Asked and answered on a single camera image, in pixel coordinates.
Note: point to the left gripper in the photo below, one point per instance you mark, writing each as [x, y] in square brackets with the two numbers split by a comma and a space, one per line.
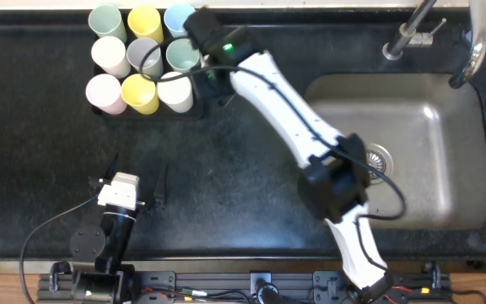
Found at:
[152, 205]

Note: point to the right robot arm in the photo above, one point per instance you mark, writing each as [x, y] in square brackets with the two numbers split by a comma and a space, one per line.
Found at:
[281, 105]

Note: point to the yellow cup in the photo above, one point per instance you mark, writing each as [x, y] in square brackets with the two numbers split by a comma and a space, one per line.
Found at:
[138, 93]
[145, 22]

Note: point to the pink cup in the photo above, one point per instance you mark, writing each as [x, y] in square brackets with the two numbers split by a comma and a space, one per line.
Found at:
[104, 93]

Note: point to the white cup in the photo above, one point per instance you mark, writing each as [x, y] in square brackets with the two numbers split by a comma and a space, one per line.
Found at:
[109, 55]
[175, 90]

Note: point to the black tray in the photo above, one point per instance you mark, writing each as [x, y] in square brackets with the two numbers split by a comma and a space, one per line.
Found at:
[198, 99]

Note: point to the grey cup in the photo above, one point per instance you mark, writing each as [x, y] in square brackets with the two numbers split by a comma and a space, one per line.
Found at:
[144, 55]

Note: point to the green cup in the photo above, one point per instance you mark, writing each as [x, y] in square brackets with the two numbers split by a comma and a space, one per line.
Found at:
[106, 21]
[181, 55]

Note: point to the blue cup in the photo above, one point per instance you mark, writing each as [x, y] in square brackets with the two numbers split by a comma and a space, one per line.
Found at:
[176, 19]

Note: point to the steel sink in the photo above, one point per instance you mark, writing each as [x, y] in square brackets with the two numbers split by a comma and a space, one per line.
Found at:
[433, 139]

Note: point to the steel tap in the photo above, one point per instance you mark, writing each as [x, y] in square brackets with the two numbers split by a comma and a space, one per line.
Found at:
[477, 46]

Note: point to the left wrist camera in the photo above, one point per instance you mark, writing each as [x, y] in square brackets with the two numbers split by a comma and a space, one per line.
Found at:
[118, 191]

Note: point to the mounting rail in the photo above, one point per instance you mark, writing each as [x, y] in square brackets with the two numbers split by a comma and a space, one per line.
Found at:
[226, 287]

